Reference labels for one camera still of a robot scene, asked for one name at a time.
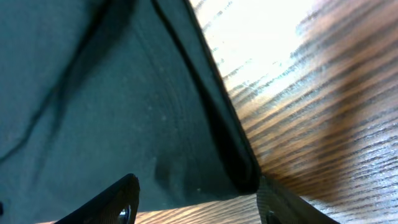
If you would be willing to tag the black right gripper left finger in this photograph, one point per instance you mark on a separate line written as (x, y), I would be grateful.
(116, 204)

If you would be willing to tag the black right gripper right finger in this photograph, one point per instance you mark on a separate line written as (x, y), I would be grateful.
(278, 205)

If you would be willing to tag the black t-shirt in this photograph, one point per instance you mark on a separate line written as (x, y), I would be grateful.
(92, 91)

